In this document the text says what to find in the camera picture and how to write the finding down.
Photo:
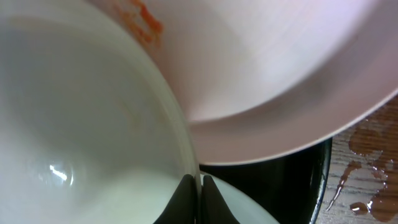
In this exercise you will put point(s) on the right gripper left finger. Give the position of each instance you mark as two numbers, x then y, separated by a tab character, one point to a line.
182	207

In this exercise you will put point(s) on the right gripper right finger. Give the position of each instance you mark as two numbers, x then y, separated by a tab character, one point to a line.
214	209

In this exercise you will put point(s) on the pale green plate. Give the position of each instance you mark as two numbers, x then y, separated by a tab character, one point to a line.
244	208

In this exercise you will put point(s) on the cream white plate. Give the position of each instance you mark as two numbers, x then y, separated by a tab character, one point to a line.
90	131

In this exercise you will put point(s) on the black round tray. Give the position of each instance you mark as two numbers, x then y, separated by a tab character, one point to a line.
290	188

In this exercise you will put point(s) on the pink white plate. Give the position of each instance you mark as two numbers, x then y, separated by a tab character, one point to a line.
261	79

